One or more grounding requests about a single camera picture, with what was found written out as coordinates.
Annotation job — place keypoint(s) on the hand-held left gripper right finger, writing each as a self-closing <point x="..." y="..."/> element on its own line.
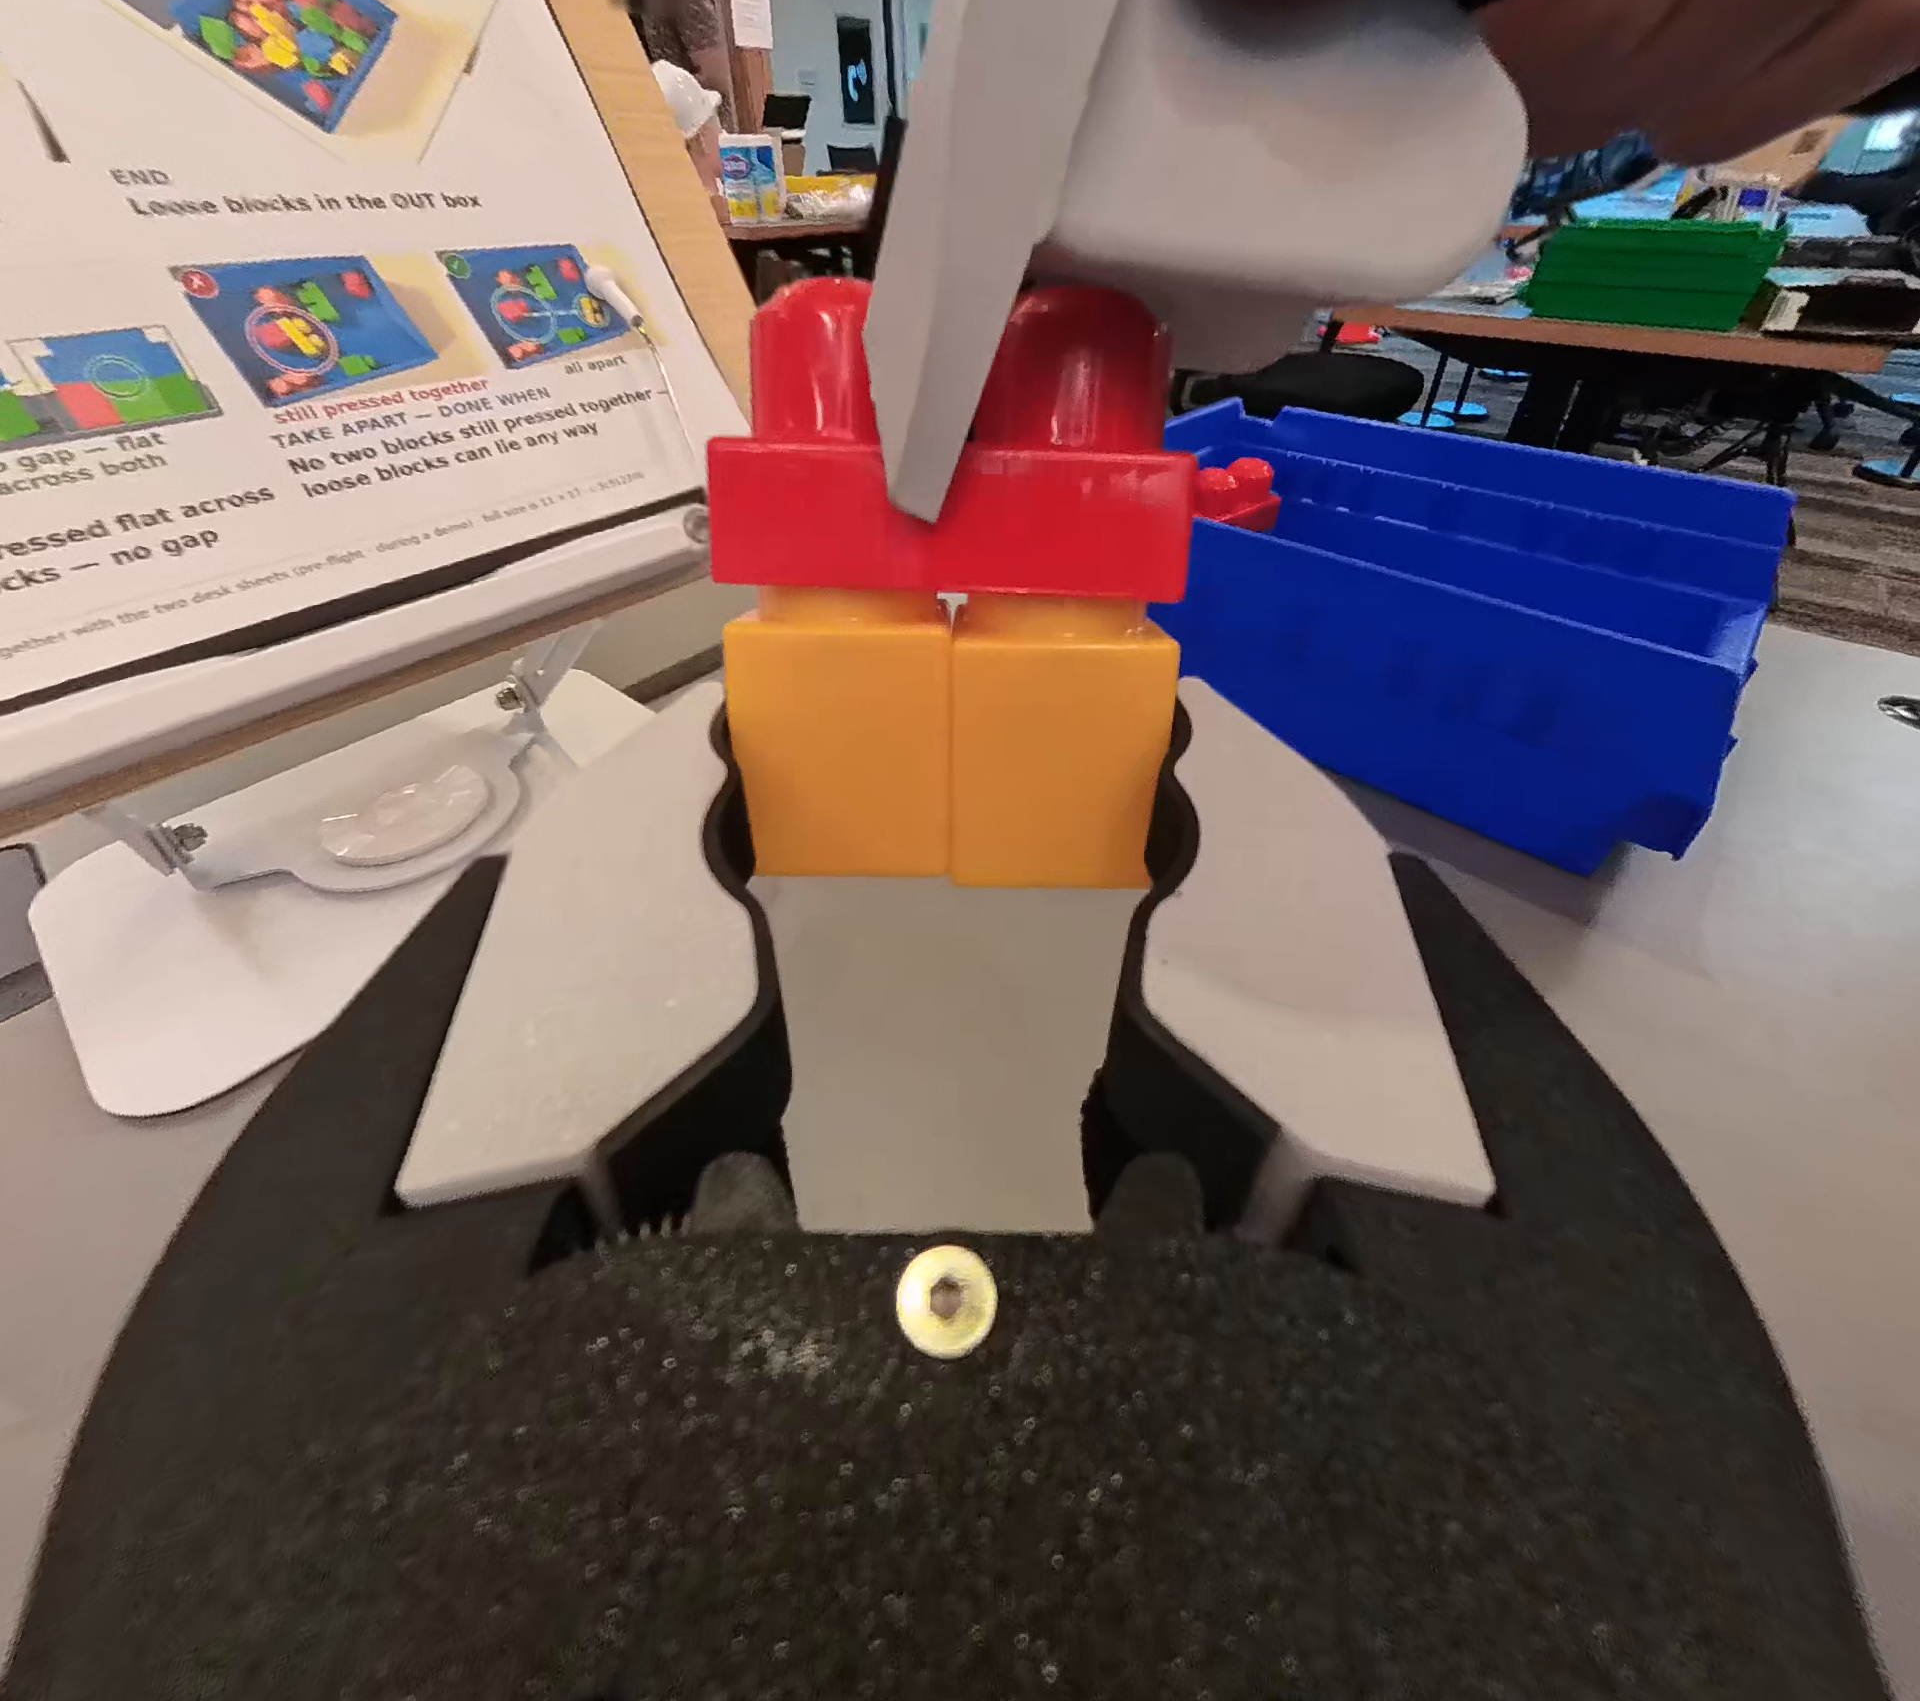
<point x="1304" y="982"/>

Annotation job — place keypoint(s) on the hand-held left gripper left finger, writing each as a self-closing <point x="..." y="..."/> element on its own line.
<point x="600" y="982"/>

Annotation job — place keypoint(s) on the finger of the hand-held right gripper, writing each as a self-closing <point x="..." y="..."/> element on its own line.
<point x="990" y="157"/>

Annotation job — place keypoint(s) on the blue plastic bin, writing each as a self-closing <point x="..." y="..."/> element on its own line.
<point x="1424" y="681"/>

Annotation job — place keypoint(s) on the yellow one-stud building block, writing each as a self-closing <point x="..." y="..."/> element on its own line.
<point x="840" y="742"/>
<point x="1058" y="758"/>

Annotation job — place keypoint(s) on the red two-stud building block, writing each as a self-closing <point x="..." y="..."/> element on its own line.
<point x="1238" y="500"/>
<point x="1050" y="532"/>

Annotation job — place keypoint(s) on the small shiny desk emblem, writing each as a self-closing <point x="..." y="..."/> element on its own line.
<point x="1902" y="710"/>

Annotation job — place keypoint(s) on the yellow box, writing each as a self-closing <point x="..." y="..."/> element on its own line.
<point x="828" y="187"/>

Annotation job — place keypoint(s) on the black floor lamp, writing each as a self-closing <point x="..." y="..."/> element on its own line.
<point x="884" y="6"/>

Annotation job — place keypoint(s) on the brown wooden table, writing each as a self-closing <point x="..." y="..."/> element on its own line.
<point x="794" y="226"/>

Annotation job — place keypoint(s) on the blue and white packets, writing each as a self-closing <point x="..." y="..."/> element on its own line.
<point x="750" y="179"/>

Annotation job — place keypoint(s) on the white document stand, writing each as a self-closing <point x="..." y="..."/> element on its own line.
<point x="224" y="982"/>

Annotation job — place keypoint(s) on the black round chair seat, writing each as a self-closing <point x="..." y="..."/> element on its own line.
<point x="1320" y="384"/>

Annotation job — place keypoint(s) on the green plastic bin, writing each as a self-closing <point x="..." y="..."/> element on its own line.
<point x="1643" y="308"/>
<point x="1665" y="241"/>
<point x="1650" y="276"/>

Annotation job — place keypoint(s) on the printed instruction sheet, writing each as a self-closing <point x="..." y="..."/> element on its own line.
<point x="301" y="231"/>

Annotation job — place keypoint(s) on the black and white tray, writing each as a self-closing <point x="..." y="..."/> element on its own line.
<point x="1852" y="306"/>

